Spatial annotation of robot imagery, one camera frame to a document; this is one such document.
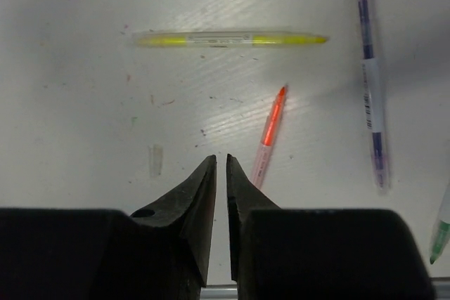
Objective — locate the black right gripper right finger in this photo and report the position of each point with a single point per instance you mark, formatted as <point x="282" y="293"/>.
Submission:
<point x="281" y="253"/>

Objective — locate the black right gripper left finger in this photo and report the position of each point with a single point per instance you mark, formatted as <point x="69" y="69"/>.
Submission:
<point x="161" y="251"/>

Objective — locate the orange highlighter pen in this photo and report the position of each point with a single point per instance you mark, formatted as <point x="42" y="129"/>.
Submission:
<point x="268" y="138"/>

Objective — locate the purple highlighter pen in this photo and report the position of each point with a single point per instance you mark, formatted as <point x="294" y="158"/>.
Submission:
<point x="373" y="101"/>

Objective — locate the yellow highlighter pen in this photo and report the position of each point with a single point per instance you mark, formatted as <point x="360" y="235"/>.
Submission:
<point x="224" y="39"/>

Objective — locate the aluminium front rail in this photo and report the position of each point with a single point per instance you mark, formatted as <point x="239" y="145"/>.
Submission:
<point x="441" y="286"/>

